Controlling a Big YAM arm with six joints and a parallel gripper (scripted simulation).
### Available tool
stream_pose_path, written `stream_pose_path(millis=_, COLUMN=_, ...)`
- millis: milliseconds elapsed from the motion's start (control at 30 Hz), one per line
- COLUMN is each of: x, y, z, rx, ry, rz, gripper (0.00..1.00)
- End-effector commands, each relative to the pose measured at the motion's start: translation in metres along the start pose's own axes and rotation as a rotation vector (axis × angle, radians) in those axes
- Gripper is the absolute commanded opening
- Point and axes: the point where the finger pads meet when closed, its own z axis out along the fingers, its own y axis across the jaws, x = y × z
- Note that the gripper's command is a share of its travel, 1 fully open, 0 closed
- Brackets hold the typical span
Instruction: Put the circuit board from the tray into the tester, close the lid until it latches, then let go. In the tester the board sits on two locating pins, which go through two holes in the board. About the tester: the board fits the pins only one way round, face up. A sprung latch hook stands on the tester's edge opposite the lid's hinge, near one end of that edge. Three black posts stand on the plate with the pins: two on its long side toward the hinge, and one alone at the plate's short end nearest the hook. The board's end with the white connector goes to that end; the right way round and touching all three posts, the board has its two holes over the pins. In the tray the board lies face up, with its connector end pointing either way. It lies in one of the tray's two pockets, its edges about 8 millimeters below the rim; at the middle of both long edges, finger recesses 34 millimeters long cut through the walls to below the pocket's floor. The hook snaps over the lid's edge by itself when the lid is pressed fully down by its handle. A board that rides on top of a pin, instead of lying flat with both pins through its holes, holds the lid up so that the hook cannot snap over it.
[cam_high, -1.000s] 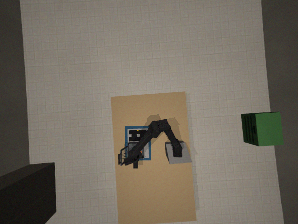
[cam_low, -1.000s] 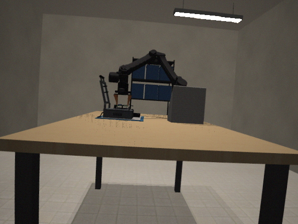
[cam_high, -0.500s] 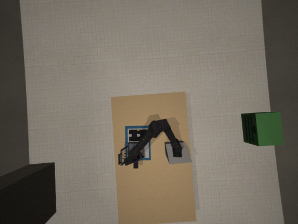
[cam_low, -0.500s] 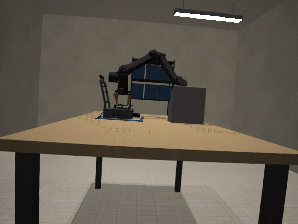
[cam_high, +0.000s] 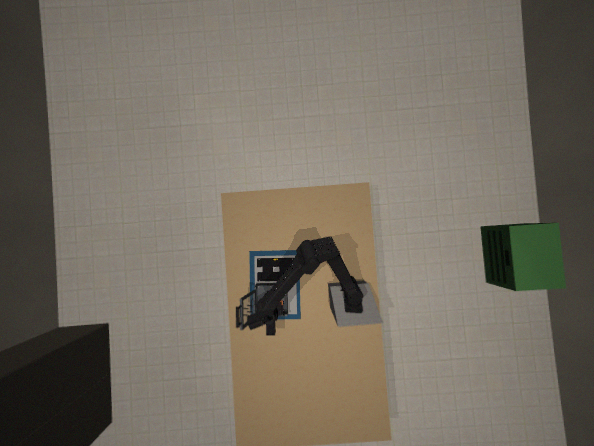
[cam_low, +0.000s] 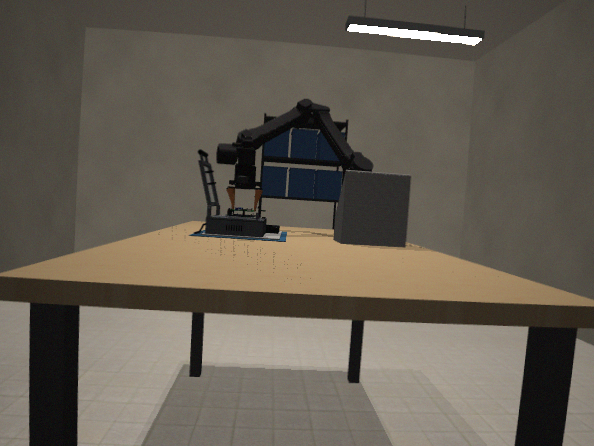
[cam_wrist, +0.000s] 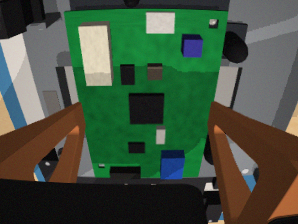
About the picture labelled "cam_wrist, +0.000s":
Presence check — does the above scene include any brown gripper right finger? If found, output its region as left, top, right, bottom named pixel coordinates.
left=207, top=101, right=298, bottom=224

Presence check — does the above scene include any green circuit board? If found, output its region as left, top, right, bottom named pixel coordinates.
left=64, top=8, right=229, bottom=179

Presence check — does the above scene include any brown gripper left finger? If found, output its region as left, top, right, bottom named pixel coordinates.
left=0, top=102, right=86, bottom=183

